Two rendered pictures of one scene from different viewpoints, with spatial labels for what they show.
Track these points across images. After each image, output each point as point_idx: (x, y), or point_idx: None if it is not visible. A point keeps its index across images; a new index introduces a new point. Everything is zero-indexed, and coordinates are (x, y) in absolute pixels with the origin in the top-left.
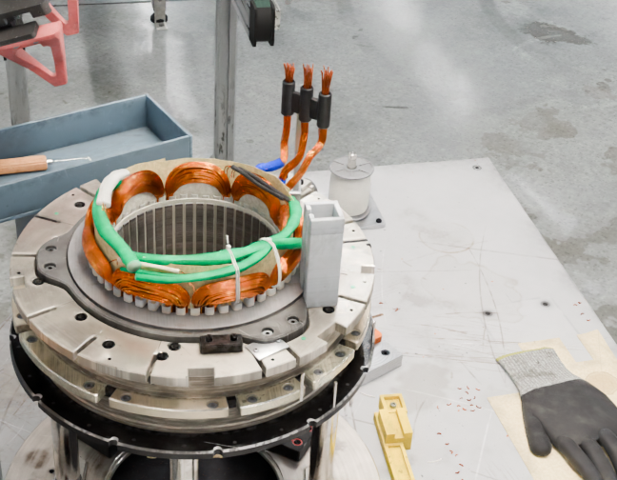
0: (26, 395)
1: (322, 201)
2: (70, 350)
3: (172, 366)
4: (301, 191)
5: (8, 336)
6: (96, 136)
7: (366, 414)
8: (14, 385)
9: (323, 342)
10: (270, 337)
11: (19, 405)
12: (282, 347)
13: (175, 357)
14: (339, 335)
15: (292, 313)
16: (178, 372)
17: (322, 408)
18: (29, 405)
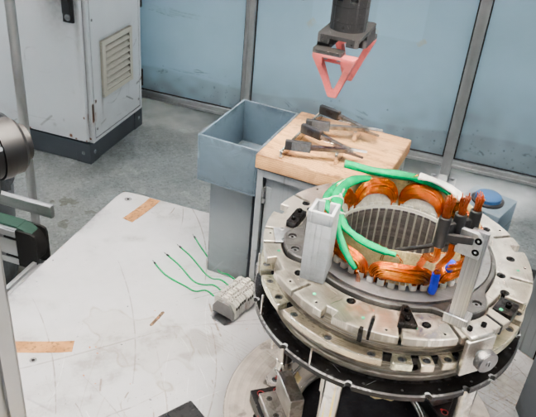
0: (500, 387)
1: (337, 211)
2: (333, 182)
3: (294, 203)
4: (460, 329)
5: None
6: None
7: None
8: (514, 386)
9: (268, 256)
10: (285, 233)
11: (491, 381)
12: (276, 238)
13: (300, 206)
14: (295, 304)
15: (301, 250)
16: (287, 202)
17: (263, 308)
18: (490, 385)
